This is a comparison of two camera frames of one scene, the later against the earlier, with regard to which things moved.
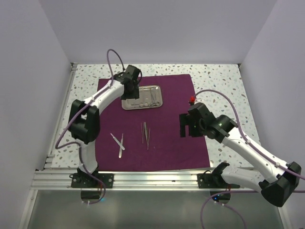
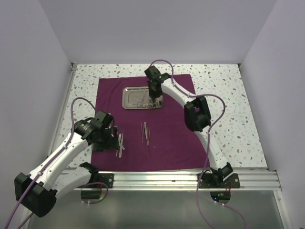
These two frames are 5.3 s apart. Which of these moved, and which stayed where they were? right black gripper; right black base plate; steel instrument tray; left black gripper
Moved: right black gripper; left black gripper
Stayed: steel instrument tray; right black base plate
